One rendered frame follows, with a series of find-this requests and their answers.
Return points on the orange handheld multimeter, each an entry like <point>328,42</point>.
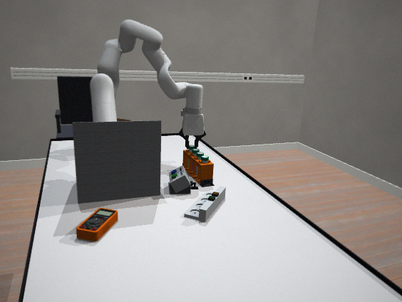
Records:
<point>97,224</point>

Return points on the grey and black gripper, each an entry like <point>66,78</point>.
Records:
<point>192,125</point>

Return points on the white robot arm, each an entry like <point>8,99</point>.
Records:
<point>104,85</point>

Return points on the dark grey angle bracket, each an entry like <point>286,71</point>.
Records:
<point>206,184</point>

